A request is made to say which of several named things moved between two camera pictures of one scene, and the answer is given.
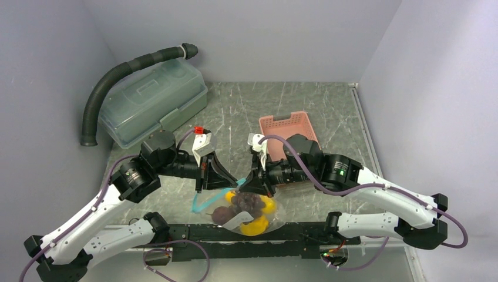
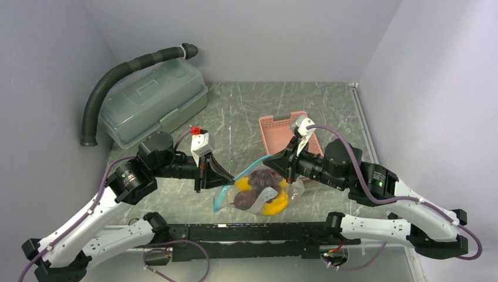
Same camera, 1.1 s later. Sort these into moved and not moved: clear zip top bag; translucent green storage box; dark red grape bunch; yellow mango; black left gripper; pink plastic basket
Moved: yellow mango; clear zip top bag; dark red grape bunch
Not moved: pink plastic basket; translucent green storage box; black left gripper
